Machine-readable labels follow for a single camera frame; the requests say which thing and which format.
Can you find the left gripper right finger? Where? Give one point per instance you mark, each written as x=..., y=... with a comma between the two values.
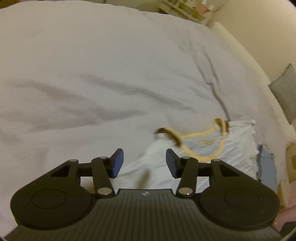
x=188, y=169

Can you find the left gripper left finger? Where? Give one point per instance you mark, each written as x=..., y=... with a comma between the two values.
x=102, y=169

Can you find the grey striped t-shirt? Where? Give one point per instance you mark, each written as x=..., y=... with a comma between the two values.
x=231, y=141

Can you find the blue folded garment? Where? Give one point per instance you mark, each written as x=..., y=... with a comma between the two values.
x=266, y=172

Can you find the grey cushion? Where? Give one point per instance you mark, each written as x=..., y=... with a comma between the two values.
x=283, y=89

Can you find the small storage shelf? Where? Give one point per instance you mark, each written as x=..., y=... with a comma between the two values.
x=197, y=11

